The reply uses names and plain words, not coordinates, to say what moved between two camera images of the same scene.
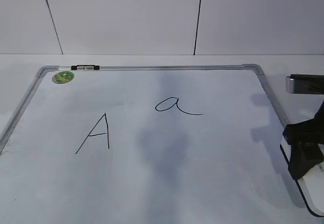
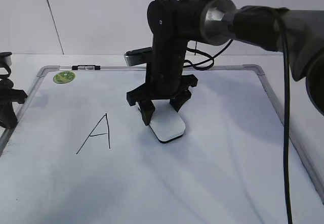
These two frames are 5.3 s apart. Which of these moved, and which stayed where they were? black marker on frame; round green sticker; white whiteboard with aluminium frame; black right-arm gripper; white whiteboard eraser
Moved: black right-arm gripper; white whiteboard eraser
Stayed: black marker on frame; white whiteboard with aluminium frame; round green sticker
